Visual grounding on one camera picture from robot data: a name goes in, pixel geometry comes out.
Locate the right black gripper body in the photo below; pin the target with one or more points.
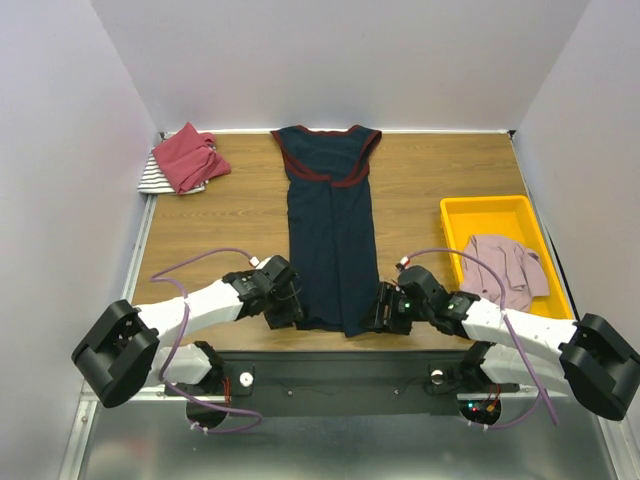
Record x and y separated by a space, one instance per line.
388 310

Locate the yellow plastic bin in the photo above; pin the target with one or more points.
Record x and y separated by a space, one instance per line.
511 216

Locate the mauve tank top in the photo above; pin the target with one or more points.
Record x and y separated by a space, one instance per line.
517 266

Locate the striped folded tank top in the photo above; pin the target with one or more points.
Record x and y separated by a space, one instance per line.
153 181

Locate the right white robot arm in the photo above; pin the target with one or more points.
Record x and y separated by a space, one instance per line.
586 359

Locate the navy tank top maroon trim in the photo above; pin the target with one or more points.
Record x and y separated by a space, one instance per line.
330 222

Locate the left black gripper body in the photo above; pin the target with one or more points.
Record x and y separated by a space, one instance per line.
283 308

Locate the red folded tank top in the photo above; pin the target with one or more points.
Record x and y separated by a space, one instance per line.
189 159

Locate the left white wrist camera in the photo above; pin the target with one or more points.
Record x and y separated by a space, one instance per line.
259 263

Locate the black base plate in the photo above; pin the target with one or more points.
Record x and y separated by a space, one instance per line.
343 383

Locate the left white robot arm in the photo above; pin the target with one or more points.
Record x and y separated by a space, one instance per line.
133 347

